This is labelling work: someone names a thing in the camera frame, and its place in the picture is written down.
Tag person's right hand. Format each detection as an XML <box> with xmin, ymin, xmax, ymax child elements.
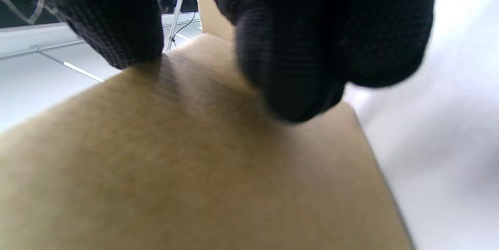
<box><xmin>0</xmin><ymin>0</ymin><xmax>446</xmax><ymax>124</ymax></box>

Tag brown cardboard box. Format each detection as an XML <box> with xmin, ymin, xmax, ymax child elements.
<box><xmin>0</xmin><ymin>0</ymin><xmax>416</xmax><ymax>250</ymax></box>

